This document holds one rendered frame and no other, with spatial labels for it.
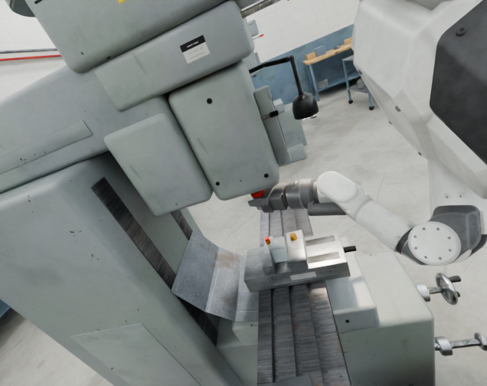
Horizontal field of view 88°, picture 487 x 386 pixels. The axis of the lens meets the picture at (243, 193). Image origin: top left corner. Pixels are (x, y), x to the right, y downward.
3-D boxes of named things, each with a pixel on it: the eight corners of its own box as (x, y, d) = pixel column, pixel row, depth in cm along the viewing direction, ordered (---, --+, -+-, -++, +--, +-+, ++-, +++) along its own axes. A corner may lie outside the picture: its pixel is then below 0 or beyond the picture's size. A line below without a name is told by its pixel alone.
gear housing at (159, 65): (256, 50, 70) (243, 9, 66) (253, 54, 50) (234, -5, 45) (155, 95, 79) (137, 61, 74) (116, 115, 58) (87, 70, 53)
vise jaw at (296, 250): (304, 237, 94) (302, 229, 92) (308, 268, 81) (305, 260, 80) (289, 240, 96) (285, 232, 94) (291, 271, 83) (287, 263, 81)
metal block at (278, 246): (289, 247, 92) (284, 235, 89) (289, 260, 87) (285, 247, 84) (275, 250, 93) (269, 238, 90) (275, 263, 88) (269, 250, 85)
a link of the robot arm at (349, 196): (328, 165, 66) (371, 191, 57) (336, 183, 73) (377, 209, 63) (310, 183, 66) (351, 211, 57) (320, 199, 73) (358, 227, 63)
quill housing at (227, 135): (279, 157, 84) (244, 55, 70) (283, 188, 67) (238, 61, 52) (227, 174, 89) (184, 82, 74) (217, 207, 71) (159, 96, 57)
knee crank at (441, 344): (496, 335, 91) (498, 325, 89) (510, 352, 86) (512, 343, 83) (429, 342, 97) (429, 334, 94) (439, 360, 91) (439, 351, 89)
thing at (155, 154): (224, 164, 89) (191, 91, 77) (212, 202, 69) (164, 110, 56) (178, 180, 94) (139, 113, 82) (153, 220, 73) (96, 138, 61)
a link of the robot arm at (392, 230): (366, 225, 65) (446, 282, 51) (346, 223, 59) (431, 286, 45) (390, 190, 62) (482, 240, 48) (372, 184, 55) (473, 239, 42)
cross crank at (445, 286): (449, 283, 103) (449, 263, 98) (469, 309, 93) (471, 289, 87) (406, 290, 107) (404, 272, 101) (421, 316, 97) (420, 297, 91)
